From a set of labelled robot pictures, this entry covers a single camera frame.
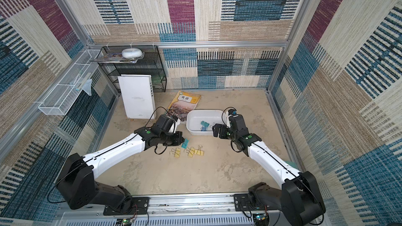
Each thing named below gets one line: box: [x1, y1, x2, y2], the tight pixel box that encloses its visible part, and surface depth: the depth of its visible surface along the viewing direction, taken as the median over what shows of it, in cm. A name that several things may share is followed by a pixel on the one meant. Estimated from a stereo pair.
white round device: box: [121, 47, 143, 59], surface depth 91 cm
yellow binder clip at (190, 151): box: [183, 146, 196, 158], surface depth 91 cm
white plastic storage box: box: [186, 109, 227, 136], surface depth 103 cm
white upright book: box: [117, 74, 157, 120], surface depth 94 cm
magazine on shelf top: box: [89, 52, 145, 64], surface depth 83 cm
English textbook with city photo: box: [166, 90, 202, 122], surface depth 114 cm
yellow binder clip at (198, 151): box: [194, 144, 205, 156], surface depth 91 cm
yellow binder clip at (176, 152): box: [169, 147, 182, 158], surface depth 91 cm
